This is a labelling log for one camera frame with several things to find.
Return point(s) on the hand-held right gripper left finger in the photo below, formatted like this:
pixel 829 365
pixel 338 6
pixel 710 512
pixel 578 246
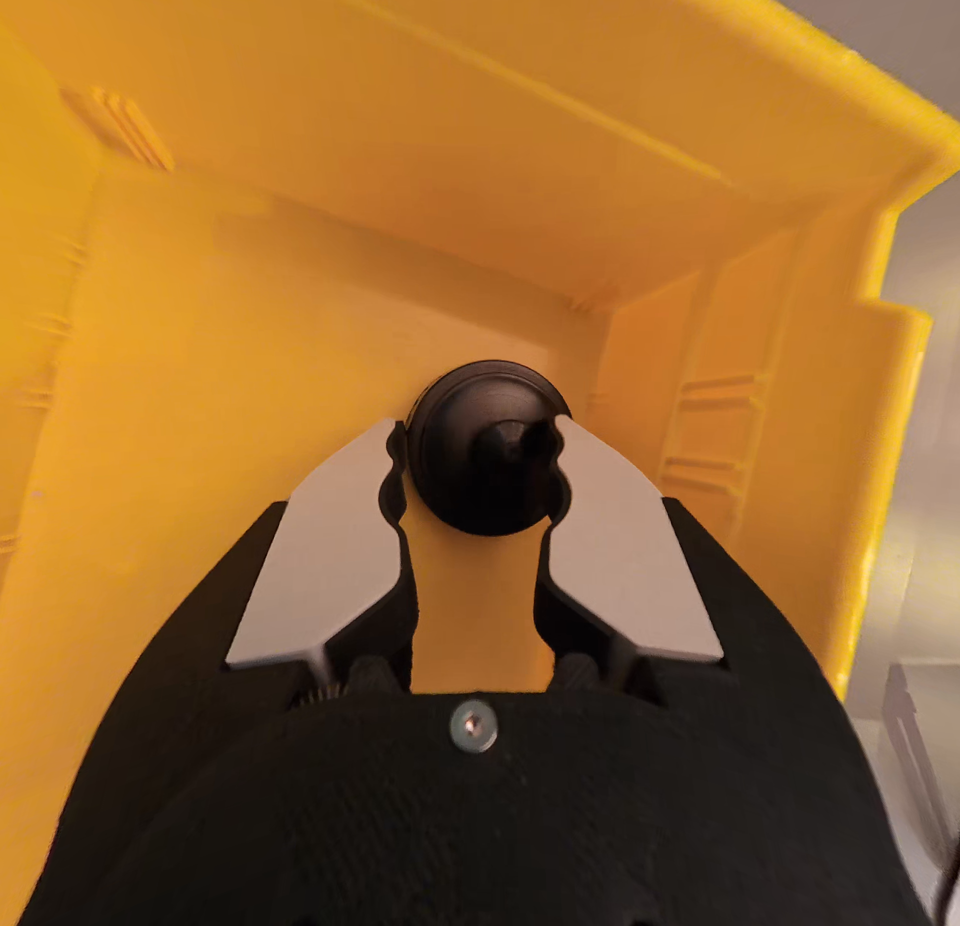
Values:
pixel 323 566

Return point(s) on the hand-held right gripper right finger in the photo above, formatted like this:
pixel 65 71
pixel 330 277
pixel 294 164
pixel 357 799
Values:
pixel 638 566

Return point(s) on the black bottle lid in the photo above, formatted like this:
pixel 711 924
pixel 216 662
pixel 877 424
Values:
pixel 480 446

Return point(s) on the yellow plastic bin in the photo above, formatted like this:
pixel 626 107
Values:
pixel 375 191

